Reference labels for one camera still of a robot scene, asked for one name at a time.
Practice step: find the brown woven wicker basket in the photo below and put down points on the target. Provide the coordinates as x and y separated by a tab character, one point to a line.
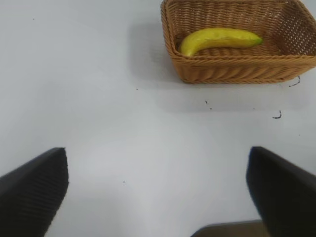
237	66

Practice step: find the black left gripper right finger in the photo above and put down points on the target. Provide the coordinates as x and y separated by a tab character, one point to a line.
284	192

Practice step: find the yellow banana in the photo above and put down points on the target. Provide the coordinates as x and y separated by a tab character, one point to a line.
217	39

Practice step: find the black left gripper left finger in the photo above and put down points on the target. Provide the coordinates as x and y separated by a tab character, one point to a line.
32	192

